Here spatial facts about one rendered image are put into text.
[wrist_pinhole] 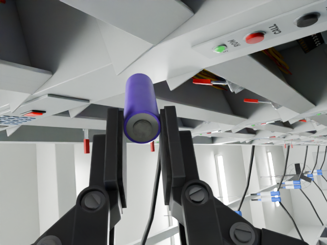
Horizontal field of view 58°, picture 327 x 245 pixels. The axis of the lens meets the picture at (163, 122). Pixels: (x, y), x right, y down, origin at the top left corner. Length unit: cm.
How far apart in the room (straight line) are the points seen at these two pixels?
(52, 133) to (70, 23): 59
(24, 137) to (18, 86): 49
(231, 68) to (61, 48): 21
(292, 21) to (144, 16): 12
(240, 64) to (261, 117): 57
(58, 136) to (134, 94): 78
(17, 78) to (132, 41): 15
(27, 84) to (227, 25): 24
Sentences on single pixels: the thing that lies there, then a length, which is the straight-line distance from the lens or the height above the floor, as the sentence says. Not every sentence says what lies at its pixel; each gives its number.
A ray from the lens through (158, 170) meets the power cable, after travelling 144.
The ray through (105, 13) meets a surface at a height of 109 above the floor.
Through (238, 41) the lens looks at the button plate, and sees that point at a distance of 29.
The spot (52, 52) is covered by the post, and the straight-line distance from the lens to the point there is 39.
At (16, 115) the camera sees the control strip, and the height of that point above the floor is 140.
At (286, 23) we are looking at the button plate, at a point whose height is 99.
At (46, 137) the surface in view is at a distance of 91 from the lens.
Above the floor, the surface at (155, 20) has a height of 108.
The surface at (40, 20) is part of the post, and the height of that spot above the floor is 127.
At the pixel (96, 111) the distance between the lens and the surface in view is 75.
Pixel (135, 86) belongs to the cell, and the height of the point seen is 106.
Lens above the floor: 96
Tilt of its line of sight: 33 degrees up
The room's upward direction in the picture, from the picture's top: 102 degrees counter-clockwise
